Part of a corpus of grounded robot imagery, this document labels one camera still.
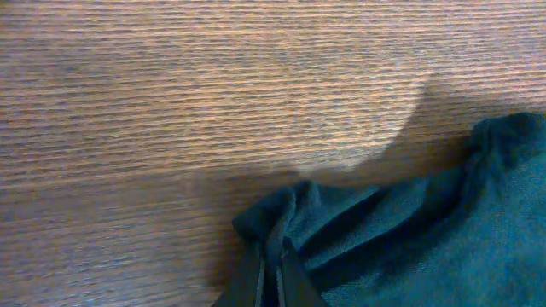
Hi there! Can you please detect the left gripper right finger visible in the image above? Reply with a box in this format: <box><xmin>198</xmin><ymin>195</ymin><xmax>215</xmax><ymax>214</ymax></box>
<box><xmin>276</xmin><ymin>239</ymin><xmax>328</xmax><ymax>307</ymax></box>

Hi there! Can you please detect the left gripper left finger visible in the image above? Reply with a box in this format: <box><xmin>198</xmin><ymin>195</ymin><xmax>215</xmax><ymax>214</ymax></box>
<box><xmin>212</xmin><ymin>243</ymin><xmax>264</xmax><ymax>307</ymax></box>

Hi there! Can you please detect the black t-shirt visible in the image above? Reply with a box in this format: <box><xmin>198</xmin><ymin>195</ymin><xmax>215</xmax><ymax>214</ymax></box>
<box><xmin>233</xmin><ymin>113</ymin><xmax>545</xmax><ymax>306</ymax></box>

